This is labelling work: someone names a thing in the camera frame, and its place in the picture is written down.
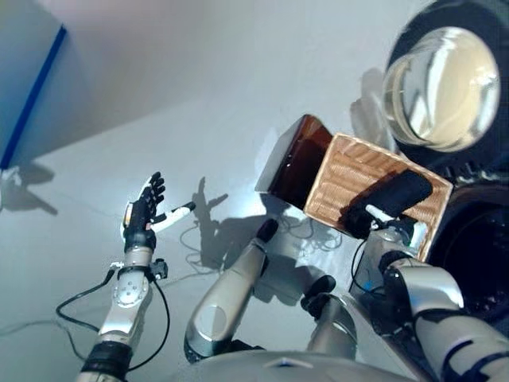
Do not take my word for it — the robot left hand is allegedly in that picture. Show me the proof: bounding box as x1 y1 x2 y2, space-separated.
120 171 196 251

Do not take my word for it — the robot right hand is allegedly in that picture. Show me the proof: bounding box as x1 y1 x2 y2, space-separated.
364 203 429 250

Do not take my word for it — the long black garment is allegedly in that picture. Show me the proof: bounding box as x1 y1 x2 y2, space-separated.
337 170 433 240

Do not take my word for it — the dark grey washing machine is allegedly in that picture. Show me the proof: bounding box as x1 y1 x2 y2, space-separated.
427 158 509 331

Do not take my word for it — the round glass washing machine door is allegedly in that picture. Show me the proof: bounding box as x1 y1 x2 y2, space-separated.
381 0 509 180

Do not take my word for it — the rectangular woven wicker basket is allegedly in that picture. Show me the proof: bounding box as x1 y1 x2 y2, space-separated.
302 133 454 263

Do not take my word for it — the silver robot left leg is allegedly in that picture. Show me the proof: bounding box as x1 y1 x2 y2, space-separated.
183 218 279 365

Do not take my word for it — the silver robot leg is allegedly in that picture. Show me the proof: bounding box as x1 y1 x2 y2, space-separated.
300 275 359 361
183 218 279 365

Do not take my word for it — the silver robot right leg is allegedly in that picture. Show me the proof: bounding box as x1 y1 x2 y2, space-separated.
300 275 359 361

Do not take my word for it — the glossy brown stool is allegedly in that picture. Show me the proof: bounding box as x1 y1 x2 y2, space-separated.
254 114 335 212

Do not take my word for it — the grey robot torso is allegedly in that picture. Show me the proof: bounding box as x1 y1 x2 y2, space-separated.
190 349 430 382

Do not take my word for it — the white panel with blue edge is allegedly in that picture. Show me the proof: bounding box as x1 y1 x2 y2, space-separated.
0 23 67 170

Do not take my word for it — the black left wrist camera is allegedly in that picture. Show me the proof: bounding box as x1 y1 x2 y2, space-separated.
150 258 169 279

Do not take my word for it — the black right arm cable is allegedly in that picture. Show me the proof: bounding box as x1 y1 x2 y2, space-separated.
349 238 383 295

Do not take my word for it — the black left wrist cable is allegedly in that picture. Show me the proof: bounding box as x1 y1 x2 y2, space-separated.
55 270 171 369

